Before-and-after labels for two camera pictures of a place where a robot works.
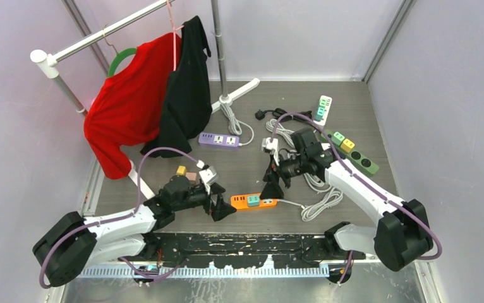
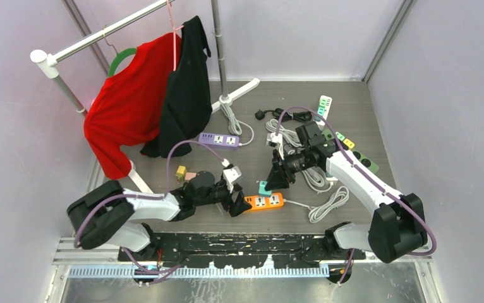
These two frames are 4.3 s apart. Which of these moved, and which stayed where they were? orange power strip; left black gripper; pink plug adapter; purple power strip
Moved: left black gripper
Stayed: pink plug adapter; orange power strip; purple power strip
